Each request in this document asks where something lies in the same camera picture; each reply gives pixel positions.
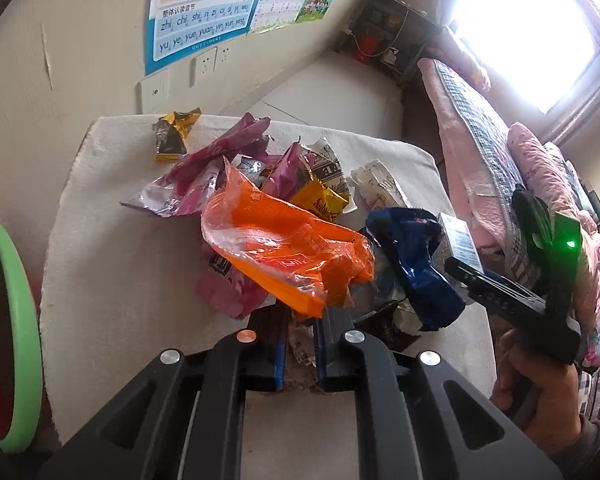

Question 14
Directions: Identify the yellow brown snack wrapper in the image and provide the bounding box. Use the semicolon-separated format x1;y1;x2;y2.
152;108;202;163

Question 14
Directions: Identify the pink plastic bag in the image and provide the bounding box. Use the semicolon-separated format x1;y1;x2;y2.
196;255;277;320

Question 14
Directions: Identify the small white carton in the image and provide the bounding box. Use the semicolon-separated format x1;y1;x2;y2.
437;212;483;273

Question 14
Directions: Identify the white paper wrapper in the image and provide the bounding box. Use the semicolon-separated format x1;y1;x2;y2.
350;159;411;211

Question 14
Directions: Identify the magenta snack wrapper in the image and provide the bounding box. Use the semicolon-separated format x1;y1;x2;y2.
260;140;316;203
167;112;273;191

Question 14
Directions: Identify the dark shelf unit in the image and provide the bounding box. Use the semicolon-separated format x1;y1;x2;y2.
335;0;443;86

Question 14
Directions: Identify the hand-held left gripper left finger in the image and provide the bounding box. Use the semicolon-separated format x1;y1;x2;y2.
37;307;291;480

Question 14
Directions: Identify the white wall socket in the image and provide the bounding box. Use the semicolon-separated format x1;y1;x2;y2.
190;49;217;87
214;42;234;73

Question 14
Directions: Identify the bright window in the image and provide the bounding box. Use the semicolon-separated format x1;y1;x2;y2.
450;0;600;116

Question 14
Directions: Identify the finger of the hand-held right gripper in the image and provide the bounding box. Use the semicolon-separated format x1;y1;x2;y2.
444;256;551;328

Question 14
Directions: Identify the green rimmed red bin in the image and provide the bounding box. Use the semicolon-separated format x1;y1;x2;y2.
0;214;43;453

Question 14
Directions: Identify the person's right forearm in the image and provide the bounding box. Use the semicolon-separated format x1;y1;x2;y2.
550;412;600;468

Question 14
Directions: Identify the blue plastic wrapper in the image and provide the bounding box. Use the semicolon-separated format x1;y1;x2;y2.
365;207;467;332

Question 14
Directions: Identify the blue wall poster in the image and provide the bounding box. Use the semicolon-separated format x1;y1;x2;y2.
144;0;271;77

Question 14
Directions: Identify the small printed wrapper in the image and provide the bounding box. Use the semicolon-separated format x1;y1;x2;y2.
230;155;281;188

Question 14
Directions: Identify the white wall plate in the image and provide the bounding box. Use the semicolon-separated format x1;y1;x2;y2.
140;69;171;113

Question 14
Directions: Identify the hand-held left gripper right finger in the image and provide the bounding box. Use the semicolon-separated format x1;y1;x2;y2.
315;305;566;480

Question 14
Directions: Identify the pink pillow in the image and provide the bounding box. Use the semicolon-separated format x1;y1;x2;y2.
440;25;492;92

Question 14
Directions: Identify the orange plastic wrapper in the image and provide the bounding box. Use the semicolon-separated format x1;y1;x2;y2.
201;165;376;318

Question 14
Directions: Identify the white fleece cloth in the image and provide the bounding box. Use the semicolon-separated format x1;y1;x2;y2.
39;114;498;443

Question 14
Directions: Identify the dark brown wrapper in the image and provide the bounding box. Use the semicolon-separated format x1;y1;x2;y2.
352;300;423;353

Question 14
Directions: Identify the beige printed wrapper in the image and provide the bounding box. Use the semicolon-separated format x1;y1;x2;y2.
286;310;326;392

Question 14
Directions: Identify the pink quilted blanket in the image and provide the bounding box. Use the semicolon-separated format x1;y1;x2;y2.
417;57;600;368

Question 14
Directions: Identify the yellow black snack wrapper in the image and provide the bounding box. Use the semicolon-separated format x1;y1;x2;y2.
290;180;351;223

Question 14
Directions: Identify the pink silver wrapper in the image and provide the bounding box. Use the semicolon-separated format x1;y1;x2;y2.
120;160;226;218

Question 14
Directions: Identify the person's right hand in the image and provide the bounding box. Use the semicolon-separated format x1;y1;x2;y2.
490;327;588;456

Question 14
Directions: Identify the red container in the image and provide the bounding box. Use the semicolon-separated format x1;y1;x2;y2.
357;35;383;64

